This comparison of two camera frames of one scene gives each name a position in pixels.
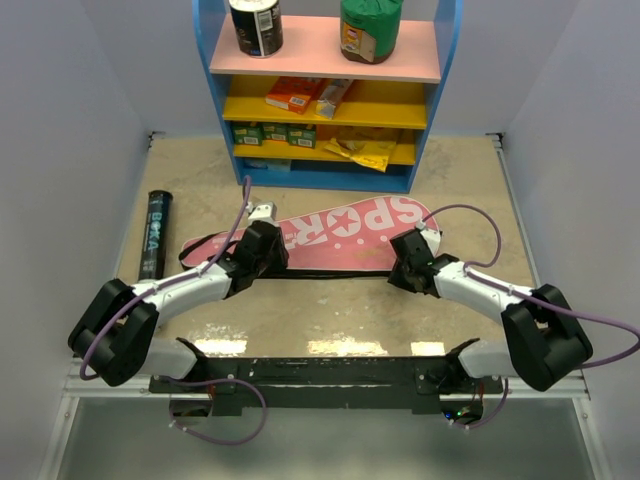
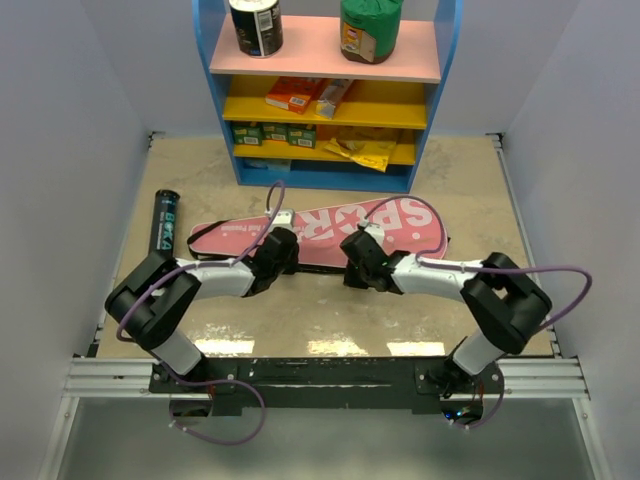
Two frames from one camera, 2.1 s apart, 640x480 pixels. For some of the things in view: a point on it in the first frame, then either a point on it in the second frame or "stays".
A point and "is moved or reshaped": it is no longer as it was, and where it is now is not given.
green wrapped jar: (369, 29) stays
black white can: (258, 26) stays
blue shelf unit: (309, 118) stays
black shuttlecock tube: (155, 235) is moved or reshaped
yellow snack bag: (373, 154) stays
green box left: (247, 133) stays
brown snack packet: (334, 91) stays
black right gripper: (396, 277) → (350, 280)
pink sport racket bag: (349, 239) is moved or reshaped
